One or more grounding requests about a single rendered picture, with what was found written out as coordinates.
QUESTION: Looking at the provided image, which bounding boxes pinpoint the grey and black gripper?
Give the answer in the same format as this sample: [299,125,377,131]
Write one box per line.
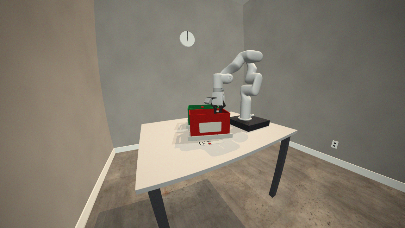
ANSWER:
[211,92,226,114]

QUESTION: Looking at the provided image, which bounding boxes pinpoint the red crate with dividers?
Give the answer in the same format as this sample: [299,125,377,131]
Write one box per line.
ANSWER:
[189,109,230,136]

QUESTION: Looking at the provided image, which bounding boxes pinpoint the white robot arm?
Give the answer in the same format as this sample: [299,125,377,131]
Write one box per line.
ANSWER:
[213,50,263,121]

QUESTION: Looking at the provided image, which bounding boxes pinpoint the green bottle crate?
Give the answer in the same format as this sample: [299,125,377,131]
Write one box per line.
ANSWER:
[188,104,213,125]

